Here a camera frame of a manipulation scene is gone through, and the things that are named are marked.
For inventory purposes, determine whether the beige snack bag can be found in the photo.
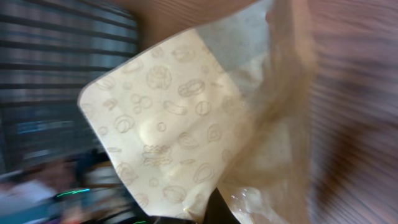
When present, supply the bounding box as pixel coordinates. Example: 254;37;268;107
78;0;316;223

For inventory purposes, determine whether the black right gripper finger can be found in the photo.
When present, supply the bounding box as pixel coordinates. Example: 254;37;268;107
203;189;240;224

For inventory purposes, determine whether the grey plastic shopping basket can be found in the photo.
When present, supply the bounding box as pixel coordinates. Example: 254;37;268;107
1;0;139;173

